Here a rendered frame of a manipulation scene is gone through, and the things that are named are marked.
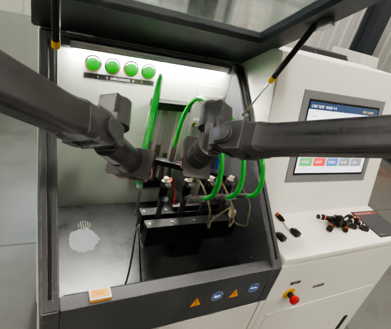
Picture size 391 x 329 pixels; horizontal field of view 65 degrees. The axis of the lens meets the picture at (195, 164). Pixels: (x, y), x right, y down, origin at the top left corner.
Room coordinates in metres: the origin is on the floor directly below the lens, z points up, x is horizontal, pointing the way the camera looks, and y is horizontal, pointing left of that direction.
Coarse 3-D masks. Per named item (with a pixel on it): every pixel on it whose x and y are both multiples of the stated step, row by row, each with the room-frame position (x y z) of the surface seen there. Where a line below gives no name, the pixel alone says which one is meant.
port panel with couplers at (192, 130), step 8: (200, 88) 1.16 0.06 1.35; (208, 88) 1.17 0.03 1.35; (216, 88) 1.19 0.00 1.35; (224, 88) 1.21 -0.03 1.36; (208, 96) 1.18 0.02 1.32; (216, 96) 1.19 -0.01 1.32; (224, 96) 1.21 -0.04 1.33; (200, 104) 1.17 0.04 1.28; (192, 112) 1.15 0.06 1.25; (192, 120) 1.16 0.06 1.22; (192, 128) 1.16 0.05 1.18
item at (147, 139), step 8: (160, 80) 0.78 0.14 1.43; (160, 88) 0.76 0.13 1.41; (152, 104) 0.70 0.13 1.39; (152, 112) 0.68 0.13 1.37; (152, 120) 0.67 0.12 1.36; (152, 128) 0.99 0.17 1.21; (144, 136) 0.64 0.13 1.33; (152, 136) 0.99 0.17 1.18; (144, 144) 0.63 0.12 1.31; (136, 184) 0.64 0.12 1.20
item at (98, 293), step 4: (88, 292) 0.50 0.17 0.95; (92, 292) 0.50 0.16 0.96; (96, 292) 0.50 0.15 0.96; (100, 292) 0.50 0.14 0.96; (104, 292) 0.51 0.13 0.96; (108, 292) 0.51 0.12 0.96; (92, 296) 0.49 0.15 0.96; (96, 296) 0.49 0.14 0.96; (100, 296) 0.49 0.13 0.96; (96, 300) 0.49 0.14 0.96; (100, 300) 0.49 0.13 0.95; (104, 300) 0.50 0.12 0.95
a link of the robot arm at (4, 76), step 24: (0, 72) 0.29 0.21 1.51; (24, 72) 0.33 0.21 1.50; (0, 96) 0.29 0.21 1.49; (24, 96) 0.32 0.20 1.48; (48, 96) 0.36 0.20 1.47; (72, 96) 0.41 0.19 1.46; (24, 120) 0.34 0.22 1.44; (48, 120) 0.35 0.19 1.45; (72, 120) 0.39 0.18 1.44; (96, 120) 0.43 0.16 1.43; (72, 144) 0.44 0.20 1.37; (96, 144) 0.45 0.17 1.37
